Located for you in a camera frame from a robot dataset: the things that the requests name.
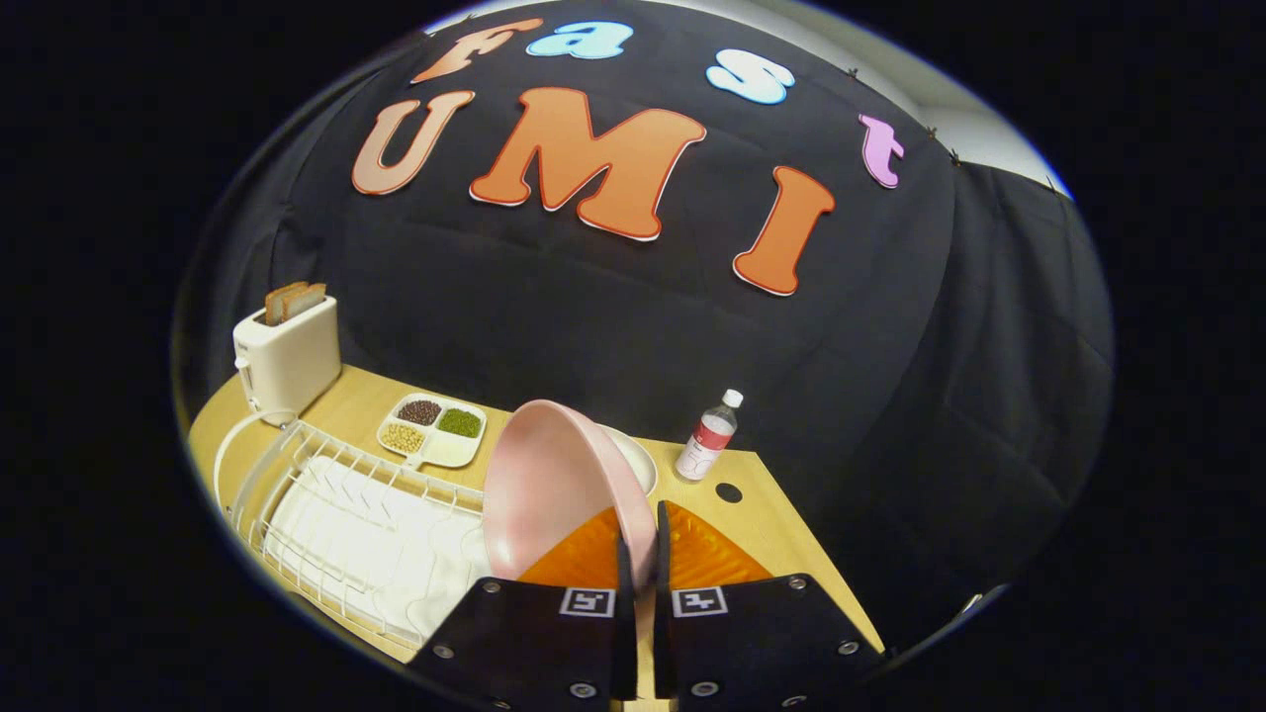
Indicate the black table grommet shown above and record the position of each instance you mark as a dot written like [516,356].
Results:
[729,491]

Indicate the clear bottle red label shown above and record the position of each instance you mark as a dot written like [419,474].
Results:
[707,440]

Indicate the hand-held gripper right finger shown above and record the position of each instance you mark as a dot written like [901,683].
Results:
[752,643]

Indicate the white divided bean tray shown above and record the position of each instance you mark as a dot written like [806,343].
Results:
[450,450]

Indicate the white toaster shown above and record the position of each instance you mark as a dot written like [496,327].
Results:
[292,361]

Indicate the pink plate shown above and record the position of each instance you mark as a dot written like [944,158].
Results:
[554,485]

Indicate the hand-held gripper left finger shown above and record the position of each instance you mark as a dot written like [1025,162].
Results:
[534,643]

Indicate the white plate with meat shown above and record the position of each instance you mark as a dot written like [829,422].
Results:
[639,460]

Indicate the toasted bread slice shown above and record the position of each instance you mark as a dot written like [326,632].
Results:
[309,299]
[277,302]

